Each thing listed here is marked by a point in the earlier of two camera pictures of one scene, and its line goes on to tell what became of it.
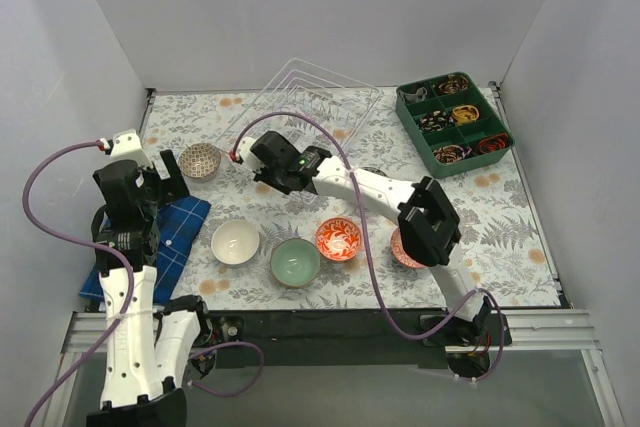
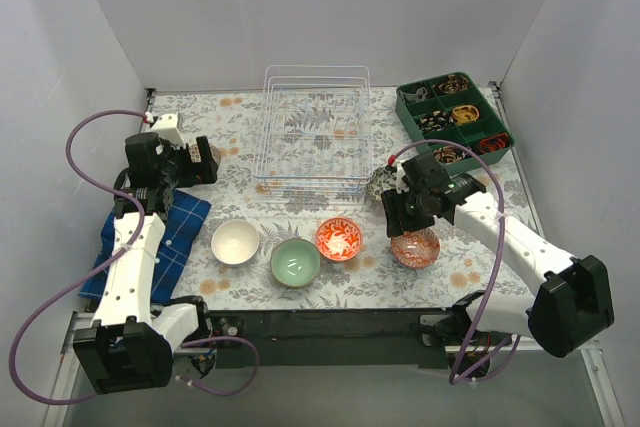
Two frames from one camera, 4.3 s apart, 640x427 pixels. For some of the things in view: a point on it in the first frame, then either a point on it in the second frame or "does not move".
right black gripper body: [270, 160] → [400, 214]
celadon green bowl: [295, 262] does not move
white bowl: [234, 241] does not move
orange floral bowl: [338, 239] does not move
